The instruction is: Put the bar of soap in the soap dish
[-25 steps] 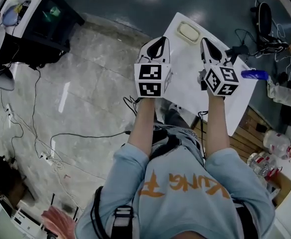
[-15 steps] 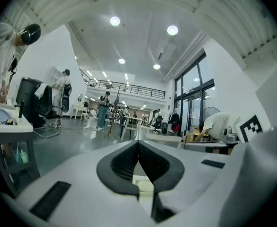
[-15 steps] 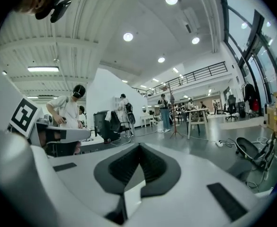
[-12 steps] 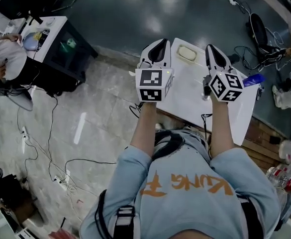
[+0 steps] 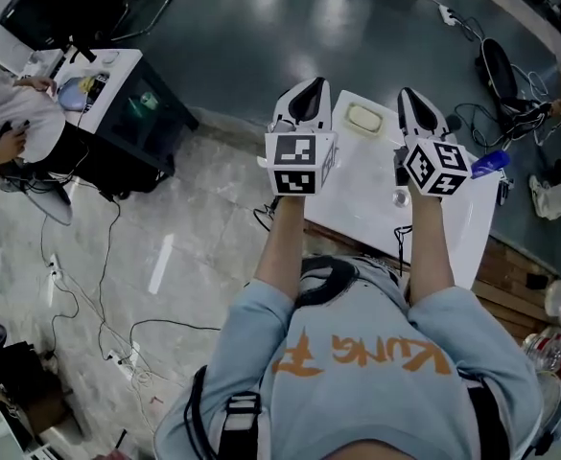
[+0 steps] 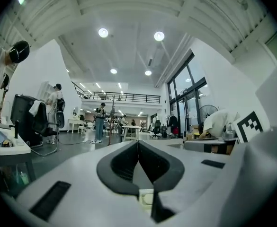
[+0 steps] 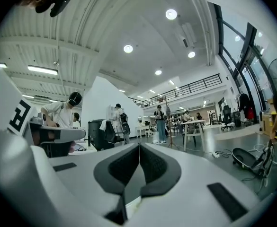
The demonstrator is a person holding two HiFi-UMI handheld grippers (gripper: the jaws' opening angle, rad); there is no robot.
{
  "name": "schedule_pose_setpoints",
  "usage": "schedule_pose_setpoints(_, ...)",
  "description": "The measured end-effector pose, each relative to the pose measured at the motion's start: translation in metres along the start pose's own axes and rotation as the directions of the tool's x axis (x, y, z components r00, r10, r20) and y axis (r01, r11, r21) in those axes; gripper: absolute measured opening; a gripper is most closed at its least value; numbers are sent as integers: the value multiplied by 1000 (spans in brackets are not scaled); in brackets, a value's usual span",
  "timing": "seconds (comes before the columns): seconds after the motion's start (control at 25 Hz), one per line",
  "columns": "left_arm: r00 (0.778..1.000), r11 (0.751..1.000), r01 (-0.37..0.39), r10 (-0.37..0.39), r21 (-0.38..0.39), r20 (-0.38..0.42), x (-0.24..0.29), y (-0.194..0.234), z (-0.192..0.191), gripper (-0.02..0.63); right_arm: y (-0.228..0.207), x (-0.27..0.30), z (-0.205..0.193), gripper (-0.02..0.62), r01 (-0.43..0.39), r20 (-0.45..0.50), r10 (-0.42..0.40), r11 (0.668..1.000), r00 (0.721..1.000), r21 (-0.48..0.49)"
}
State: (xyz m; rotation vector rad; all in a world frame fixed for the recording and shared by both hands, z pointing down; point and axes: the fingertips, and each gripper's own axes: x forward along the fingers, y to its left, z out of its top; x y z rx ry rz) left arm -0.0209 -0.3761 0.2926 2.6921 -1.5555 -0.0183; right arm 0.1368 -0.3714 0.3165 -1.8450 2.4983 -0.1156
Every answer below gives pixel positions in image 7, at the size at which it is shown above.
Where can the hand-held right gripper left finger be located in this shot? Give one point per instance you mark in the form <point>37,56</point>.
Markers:
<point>81,176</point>

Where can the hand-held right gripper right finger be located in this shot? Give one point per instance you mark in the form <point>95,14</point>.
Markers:
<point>188,185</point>

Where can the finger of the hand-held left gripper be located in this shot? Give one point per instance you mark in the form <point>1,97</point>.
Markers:
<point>74,133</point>

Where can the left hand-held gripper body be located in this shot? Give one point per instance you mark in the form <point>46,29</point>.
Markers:
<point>20,117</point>

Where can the person's left hand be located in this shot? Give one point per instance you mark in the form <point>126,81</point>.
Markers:
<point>53,135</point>

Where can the long tube ceiling light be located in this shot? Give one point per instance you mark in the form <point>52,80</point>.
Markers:
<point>28,96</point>
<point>42,70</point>
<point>2,65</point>

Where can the black swivel chair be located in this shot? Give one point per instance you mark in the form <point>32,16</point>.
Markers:
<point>105,132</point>

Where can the white power strip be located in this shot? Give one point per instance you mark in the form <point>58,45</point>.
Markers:
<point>215,154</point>

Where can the white trestle table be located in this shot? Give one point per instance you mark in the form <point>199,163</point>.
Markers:
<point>192,126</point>

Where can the white dresser with mirror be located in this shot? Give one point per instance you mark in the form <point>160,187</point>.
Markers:
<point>143,128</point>

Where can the black office chair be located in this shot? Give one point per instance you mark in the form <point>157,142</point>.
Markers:
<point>227,116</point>

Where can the black mezzanine railing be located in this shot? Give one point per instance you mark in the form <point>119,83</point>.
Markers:
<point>188,89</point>

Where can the hanging dark and red clothes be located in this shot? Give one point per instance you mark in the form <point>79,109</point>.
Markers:
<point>246,105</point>

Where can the round ceiling light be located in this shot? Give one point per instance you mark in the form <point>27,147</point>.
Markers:
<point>158,72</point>
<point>191,54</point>
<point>128,48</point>
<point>171,14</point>

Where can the cardboard box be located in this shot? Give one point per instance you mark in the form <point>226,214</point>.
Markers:
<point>268,119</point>

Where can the ceiling air conditioner unit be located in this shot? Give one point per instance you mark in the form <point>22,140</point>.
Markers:
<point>188,34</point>

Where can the black head-mounted camera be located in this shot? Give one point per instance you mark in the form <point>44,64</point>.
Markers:
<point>57,5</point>

